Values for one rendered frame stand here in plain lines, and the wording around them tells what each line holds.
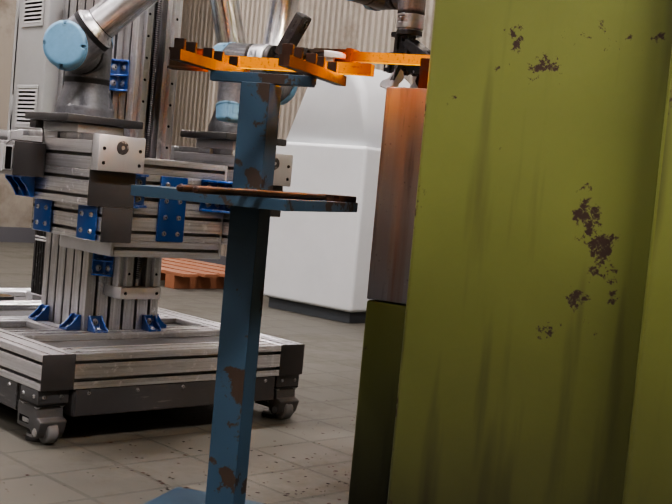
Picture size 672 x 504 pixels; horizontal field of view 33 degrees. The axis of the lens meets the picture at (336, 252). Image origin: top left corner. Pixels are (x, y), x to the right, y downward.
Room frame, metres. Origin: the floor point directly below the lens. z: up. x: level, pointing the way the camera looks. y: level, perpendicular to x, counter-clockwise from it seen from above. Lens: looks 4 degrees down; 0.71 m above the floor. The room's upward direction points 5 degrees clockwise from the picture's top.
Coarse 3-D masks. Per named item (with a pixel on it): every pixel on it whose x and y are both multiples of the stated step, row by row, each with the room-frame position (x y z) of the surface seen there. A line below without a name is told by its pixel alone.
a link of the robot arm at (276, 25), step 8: (272, 0) 3.36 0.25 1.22; (280, 0) 3.34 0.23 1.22; (288, 0) 3.34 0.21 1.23; (296, 0) 3.36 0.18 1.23; (272, 8) 3.35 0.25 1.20; (280, 8) 3.34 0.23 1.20; (288, 8) 3.35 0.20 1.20; (296, 8) 3.37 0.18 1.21; (272, 16) 3.35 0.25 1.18; (280, 16) 3.34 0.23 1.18; (288, 16) 3.35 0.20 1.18; (272, 24) 3.35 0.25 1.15; (280, 24) 3.35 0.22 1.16; (288, 24) 3.35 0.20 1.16; (272, 32) 3.35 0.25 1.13; (280, 32) 3.35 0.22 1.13; (264, 40) 3.37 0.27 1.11; (272, 40) 3.35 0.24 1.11; (288, 88) 3.38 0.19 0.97; (296, 88) 3.41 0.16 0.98; (288, 96) 3.39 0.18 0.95; (280, 104) 3.41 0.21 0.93
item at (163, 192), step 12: (132, 192) 2.01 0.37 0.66; (144, 192) 2.00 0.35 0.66; (156, 192) 1.99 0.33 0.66; (168, 192) 1.99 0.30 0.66; (180, 192) 1.98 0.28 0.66; (228, 204) 1.95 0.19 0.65; (240, 204) 1.94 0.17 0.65; (252, 204) 1.93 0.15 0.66; (264, 204) 1.93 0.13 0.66; (276, 204) 1.92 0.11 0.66; (288, 204) 1.92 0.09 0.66; (300, 204) 1.98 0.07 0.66; (312, 204) 2.04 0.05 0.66; (324, 204) 2.10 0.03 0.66; (336, 204) 2.17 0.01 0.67; (348, 204) 2.24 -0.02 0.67
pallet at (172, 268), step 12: (168, 264) 7.12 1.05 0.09; (180, 264) 7.14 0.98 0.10; (192, 264) 7.22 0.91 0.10; (204, 264) 7.36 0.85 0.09; (216, 264) 7.39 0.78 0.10; (168, 276) 6.61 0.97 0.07; (180, 276) 6.53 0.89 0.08; (192, 276) 6.56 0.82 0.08; (204, 276) 6.62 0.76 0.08; (216, 276) 6.69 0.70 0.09; (180, 288) 6.61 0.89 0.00; (192, 288) 6.67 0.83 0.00; (204, 288) 6.74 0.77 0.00; (216, 288) 6.81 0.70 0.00
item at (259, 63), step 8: (224, 56) 2.29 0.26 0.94; (240, 56) 2.28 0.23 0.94; (176, 64) 2.33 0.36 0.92; (184, 64) 2.33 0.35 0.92; (240, 64) 2.28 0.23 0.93; (248, 64) 2.28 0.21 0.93; (256, 64) 2.27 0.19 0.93; (264, 64) 2.27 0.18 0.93; (272, 64) 2.26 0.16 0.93; (344, 64) 2.21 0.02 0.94; (352, 64) 2.21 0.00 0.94; (360, 64) 2.20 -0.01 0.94; (368, 64) 2.20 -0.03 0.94; (344, 72) 2.21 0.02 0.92; (352, 72) 2.21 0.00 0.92; (360, 72) 2.20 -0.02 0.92; (368, 72) 2.20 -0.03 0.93
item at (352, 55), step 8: (320, 48) 2.66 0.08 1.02; (328, 48) 2.65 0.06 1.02; (352, 56) 2.62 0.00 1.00; (360, 56) 2.61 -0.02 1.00; (368, 56) 2.60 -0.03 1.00; (376, 56) 2.60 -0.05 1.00; (384, 56) 2.59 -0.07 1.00; (392, 56) 2.58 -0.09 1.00; (400, 56) 2.57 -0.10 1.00; (408, 56) 2.56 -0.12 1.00; (416, 56) 2.55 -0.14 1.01; (424, 56) 2.54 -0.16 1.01; (400, 64) 2.59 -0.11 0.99; (408, 64) 2.57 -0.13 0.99; (416, 64) 2.56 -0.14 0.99
